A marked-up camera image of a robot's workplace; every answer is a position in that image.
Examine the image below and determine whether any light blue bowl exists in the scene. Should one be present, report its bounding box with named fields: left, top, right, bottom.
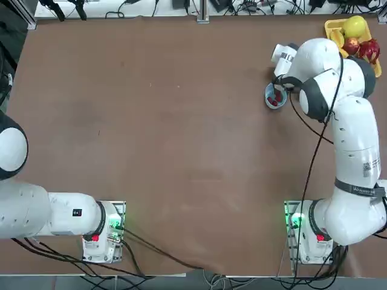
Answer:
left=264, top=83, right=288, bottom=110

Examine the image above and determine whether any black stand leg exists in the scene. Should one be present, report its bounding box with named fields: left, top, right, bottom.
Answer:
left=38, top=0, right=66, bottom=22
left=70, top=0, right=88, bottom=21

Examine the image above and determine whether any yellow-green starfruit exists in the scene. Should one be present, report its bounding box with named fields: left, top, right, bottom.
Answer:
left=328, top=29, right=345, bottom=47

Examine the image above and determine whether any yellow plastic tray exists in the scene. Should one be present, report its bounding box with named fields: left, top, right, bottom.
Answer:
left=324, top=18, right=382, bottom=77

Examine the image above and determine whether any red apple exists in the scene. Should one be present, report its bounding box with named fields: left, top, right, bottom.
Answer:
left=343, top=36, right=361, bottom=55

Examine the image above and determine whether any large yellow-green apple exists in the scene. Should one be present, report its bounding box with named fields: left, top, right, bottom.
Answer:
left=342, top=15, right=367, bottom=39

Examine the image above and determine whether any pink dragon fruit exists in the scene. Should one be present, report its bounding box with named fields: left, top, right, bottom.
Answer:
left=355, top=38, right=381, bottom=65

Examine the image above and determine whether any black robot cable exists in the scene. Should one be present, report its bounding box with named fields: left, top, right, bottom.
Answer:
left=288, top=89, right=335, bottom=144
left=291, top=53, right=345, bottom=272

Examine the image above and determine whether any dark braided cable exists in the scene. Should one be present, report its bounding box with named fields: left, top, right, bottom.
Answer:
left=122, top=228, right=226, bottom=272

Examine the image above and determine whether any aluminium frame post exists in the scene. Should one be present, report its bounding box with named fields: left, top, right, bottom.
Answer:
left=197, top=0, right=210, bottom=24
left=377, top=0, right=387, bottom=24
left=5, top=0, right=37, bottom=30

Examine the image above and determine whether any white cable bundle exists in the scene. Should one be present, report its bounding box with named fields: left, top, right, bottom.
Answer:
left=202, top=269, right=235, bottom=289

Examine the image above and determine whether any black coiled cable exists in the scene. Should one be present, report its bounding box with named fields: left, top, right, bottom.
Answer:
left=105, top=0, right=128, bottom=19

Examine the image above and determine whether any black base cable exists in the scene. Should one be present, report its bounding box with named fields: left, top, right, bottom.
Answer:
left=10, top=237, right=157, bottom=279
left=278, top=243, right=349, bottom=286

